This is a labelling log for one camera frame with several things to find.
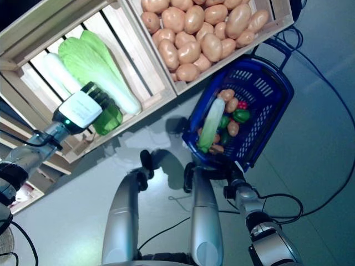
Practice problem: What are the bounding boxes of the silver right robot leg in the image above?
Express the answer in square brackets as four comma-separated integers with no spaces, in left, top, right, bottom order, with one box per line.
[190,166,224,266]

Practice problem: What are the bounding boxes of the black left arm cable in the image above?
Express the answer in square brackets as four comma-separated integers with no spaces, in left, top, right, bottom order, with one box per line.
[0,129,63,152]

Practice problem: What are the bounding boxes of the wooden potato crate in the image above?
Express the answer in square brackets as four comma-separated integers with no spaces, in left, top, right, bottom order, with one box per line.
[121,0,295,95]

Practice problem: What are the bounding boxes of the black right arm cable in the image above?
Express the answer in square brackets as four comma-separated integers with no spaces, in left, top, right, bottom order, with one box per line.
[257,192,305,226]

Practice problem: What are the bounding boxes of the silver left robot leg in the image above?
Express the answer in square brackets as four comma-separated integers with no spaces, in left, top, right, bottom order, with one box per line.
[101,167,148,265]

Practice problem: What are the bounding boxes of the black round object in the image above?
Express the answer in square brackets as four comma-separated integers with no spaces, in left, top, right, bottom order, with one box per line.
[290,0,308,22]

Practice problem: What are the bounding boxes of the large tan potato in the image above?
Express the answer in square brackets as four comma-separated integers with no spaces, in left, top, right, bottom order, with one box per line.
[225,4,252,39]

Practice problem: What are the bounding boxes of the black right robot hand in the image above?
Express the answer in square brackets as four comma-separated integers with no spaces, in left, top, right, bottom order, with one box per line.
[227,162,252,182]

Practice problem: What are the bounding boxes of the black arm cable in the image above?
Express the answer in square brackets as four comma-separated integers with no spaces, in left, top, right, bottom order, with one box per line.
[0,129,63,152]
[257,192,305,226]

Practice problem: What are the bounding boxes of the silver robot leg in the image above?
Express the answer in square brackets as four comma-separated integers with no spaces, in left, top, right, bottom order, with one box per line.
[190,166,224,266]
[101,167,148,265]

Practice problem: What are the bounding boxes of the blue plastic shopping basket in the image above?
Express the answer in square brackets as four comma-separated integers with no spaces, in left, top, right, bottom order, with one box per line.
[181,41,295,172]

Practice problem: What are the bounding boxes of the thin white string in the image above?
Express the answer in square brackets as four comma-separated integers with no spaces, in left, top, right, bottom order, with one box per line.
[168,195,192,214]

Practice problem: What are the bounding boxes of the robot waist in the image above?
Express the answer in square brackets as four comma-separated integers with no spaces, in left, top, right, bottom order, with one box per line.
[133,252,196,266]

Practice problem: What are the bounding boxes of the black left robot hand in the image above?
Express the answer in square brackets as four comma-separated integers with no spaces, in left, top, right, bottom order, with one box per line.
[52,81,120,136]

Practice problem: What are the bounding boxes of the black left robot foot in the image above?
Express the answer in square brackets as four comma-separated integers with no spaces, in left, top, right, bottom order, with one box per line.
[139,149,155,192]

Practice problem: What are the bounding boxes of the black right robot foot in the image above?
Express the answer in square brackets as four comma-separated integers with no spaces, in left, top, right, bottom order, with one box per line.
[183,162,200,193]

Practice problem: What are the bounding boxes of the green white napa cabbage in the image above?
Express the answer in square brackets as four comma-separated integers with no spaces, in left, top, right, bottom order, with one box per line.
[41,52,123,136]
[196,98,227,153]
[57,29,141,115]

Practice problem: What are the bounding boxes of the black robot foot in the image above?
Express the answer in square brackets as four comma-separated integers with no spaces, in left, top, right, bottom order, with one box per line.
[183,162,200,193]
[139,149,155,192]

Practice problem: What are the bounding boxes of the wooden slatted cabbage crate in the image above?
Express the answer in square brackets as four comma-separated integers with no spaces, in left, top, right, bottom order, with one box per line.
[0,0,178,164]

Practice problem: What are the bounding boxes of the black floor cable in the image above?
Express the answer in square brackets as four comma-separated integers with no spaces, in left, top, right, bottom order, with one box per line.
[266,27,355,222]
[137,216,239,250]

